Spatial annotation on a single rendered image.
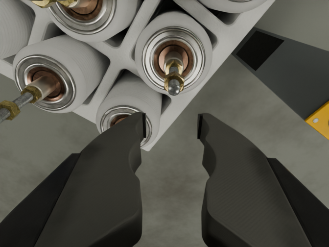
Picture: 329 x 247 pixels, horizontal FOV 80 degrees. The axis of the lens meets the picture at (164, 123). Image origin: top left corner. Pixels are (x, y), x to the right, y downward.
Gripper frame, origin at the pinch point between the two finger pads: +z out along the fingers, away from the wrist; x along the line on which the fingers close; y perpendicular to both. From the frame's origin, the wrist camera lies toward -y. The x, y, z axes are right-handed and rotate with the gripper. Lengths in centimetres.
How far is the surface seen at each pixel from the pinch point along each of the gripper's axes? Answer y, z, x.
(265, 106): 19, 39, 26
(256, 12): -4.4, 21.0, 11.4
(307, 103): 3.5, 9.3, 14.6
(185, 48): -1.1, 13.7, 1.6
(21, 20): -3.3, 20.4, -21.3
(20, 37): -1.3, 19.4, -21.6
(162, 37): -2.3, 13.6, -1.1
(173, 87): 0.0, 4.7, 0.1
